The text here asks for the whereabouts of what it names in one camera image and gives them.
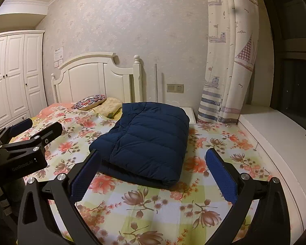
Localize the navy blue puffer jacket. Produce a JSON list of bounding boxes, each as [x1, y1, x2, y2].
[[89, 102, 190, 189]]

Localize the white wardrobe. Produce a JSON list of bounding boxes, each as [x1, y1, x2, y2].
[[0, 30, 47, 129]]

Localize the patterned round cushion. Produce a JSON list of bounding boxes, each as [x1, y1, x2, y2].
[[71, 95, 106, 111]]

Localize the white window sill cabinet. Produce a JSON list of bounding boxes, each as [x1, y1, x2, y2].
[[238, 105, 306, 244]]

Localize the cream floral pillow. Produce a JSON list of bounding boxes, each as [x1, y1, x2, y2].
[[90, 97, 123, 119]]

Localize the yellow pillow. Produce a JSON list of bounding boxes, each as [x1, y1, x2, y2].
[[112, 108, 123, 121]]

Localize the white wooden headboard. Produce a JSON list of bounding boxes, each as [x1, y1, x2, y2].
[[51, 52, 143, 103]]

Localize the white nightstand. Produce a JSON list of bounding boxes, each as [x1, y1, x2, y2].
[[182, 107, 197, 124]]

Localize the white floor lamp pole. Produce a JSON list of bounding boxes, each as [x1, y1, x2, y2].
[[154, 63, 159, 102]]

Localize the nautical striped curtain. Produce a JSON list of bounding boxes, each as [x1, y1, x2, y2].
[[197, 0, 259, 124]]

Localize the paper notices on wall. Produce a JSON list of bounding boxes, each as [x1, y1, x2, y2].
[[53, 47, 64, 68]]

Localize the wall socket panel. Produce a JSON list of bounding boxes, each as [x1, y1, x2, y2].
[[166, 84, 184, 94]]

